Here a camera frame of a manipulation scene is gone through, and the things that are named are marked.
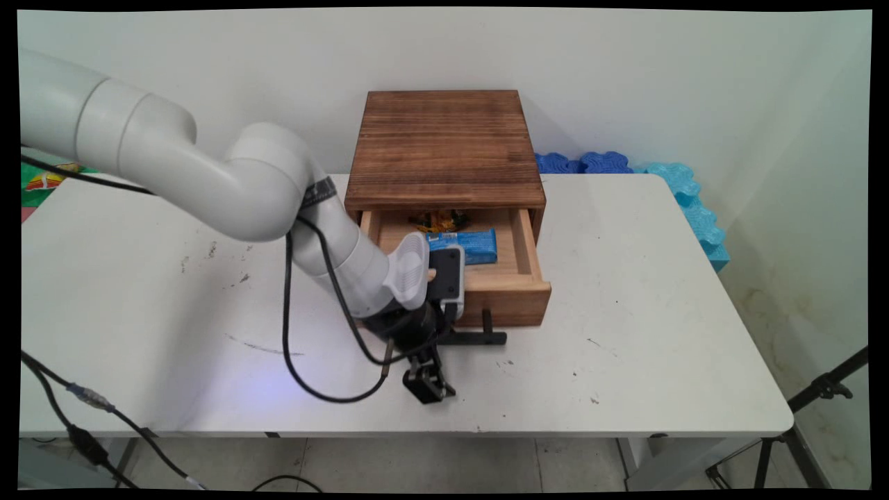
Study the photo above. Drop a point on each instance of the green printed foam mat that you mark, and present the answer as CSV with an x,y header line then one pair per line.
x,y
35,194

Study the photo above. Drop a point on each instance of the dark blue foam mat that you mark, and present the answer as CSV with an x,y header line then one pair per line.
x,y
555,164
605,162

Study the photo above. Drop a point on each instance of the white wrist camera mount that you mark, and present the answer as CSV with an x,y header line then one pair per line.
x,y
444,278

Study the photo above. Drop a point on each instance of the black tripod stand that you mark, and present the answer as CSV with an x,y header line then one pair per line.
x,y
823,389

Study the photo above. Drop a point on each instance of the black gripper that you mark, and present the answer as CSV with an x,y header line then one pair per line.
x,y
410,326

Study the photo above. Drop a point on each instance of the light wooden drawer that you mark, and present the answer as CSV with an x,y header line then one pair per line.
x,y
507,292

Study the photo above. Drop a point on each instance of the orange dark snack wrappers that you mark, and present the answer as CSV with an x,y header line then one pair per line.
x,y
439,222

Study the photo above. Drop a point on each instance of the blue snack package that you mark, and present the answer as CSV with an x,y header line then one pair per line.
x,y
476,246

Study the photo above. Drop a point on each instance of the cyan foam mat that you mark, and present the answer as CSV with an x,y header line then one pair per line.
x,y
701,222

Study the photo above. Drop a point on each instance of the brown wooden drawer cabinet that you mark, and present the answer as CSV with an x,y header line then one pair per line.
x,y
444,146

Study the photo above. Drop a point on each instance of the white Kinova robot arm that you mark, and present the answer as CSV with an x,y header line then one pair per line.
x,y
208,173

